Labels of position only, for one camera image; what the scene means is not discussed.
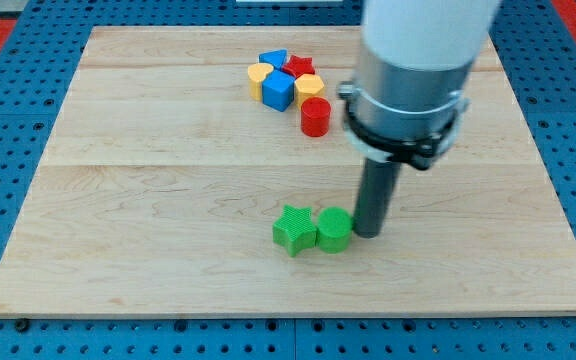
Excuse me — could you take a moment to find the red star block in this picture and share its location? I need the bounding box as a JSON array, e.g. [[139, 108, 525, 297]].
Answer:
[[281, 55, 316, 79]]

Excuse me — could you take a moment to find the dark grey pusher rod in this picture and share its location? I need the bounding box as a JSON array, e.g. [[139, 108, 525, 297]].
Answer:
[[353, 159, 401, 238]]

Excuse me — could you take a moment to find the yellow hexagon block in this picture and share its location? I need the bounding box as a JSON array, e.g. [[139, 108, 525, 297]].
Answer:
[[294, 74, 325, 108]]

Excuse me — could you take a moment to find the light wooden board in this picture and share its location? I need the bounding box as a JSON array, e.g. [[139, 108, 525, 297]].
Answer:
[[0, 27, 576, 319]]

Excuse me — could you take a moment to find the red cylinder block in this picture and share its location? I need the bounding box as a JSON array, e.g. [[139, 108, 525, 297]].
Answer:
[[301, 97, 332, 137]]

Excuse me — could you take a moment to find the green cylinder block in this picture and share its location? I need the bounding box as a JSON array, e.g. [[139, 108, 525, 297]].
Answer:
[[317, 207, 353, 254]]

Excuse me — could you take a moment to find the blue triangle block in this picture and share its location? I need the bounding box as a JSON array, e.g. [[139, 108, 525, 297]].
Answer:
[[258, 49, 288, 70]]

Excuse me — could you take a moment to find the yellow heart block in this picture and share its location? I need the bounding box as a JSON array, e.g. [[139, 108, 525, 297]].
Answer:
[[247, 63, 274, 102]]

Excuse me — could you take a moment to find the blue cube block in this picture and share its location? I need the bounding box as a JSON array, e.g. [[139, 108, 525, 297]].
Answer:
[[262, 70, 295, 112]]

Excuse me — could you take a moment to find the green star block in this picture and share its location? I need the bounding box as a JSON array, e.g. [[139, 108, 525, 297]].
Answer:
[[273, 205, 317, 257]]

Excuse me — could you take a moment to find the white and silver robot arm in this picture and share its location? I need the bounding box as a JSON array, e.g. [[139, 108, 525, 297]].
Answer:
[[338, 0, 500, 170]]

